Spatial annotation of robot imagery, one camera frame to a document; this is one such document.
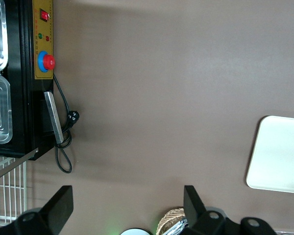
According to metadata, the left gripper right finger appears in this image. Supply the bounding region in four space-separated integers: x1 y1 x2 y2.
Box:
183 185 207 228

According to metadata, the black power cable with plug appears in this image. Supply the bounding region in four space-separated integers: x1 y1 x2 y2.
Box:
52 72 80 174

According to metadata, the light wicker basket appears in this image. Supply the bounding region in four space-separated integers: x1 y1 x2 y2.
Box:
156 207 187 235

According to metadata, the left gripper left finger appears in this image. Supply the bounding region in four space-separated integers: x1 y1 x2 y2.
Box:
40 185 74 235

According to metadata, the red emergency stop button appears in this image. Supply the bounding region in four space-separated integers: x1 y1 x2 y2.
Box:
37 50 56 73

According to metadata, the long steel bar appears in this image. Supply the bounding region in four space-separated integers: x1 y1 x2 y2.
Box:
0 147 39 185

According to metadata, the black machine yellow panel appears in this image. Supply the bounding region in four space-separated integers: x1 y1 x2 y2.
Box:
0 0 55 162

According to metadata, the short steel bar handle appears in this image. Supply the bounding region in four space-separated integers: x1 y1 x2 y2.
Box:
43 91 65 144

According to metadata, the aluminium foil tray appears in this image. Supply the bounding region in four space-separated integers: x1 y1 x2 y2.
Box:
168 217 188 235

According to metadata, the white wire rack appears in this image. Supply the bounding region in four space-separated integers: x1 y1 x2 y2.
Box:
0 156 28 225

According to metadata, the beige plastic tray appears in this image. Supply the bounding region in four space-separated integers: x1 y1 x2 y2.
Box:
245 115 294 195

